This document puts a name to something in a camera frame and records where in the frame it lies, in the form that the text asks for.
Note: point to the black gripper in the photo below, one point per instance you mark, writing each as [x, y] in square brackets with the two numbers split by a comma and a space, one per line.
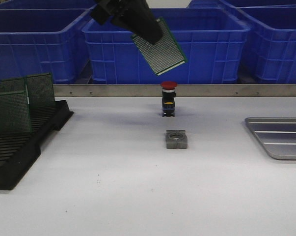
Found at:
[132, 15]

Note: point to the green board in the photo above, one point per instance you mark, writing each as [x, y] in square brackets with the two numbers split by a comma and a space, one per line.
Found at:
[14, 113]
[163, 56]
[14, 84]
[40, 90]

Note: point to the green board front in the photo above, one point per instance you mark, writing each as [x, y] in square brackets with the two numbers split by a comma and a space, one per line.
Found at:
[14, 113]

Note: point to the black slotted board rack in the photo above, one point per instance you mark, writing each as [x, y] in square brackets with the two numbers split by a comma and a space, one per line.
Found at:
[19, 152]

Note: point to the silver metal tray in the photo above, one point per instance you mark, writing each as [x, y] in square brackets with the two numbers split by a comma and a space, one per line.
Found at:
[277, 136]

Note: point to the blue bin back right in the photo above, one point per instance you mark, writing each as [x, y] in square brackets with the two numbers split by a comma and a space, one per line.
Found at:
[238, 3]

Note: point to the blue plastic bin centre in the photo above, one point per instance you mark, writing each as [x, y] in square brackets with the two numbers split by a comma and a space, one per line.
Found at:
[211, 38]

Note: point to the blue plastic bin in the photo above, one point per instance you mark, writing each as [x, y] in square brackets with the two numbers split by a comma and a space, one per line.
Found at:
[270, 49]
[211, 38]
[34, 41]

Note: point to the red emergency stop button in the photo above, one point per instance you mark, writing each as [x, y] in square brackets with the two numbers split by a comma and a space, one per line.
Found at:
[168, 98]

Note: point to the blue plastic bin left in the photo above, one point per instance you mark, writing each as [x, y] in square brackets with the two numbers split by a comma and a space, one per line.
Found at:
[34, 41]

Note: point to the blue bin back left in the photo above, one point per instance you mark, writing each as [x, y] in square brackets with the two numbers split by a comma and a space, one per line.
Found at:
[47, 4]

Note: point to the grey metal clamp block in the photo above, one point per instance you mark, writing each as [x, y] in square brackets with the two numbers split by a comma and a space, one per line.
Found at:
[176, 139]

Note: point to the blue plastic bin right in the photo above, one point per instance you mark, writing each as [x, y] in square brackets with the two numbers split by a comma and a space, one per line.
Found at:
[270, 49]

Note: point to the metal table edge rail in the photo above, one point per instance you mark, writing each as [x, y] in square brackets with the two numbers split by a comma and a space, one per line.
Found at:
[214, 90]

